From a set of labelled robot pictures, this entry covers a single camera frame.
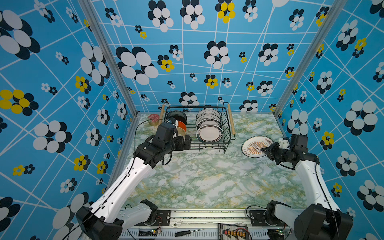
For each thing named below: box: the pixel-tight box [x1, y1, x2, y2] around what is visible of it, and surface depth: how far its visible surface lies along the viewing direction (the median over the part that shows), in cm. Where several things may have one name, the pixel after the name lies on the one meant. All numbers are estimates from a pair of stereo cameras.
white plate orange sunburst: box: [241, 135, 274, 159], surface depth 86 cm
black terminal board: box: [217, 223, 249, 240], surface depth 70 cm
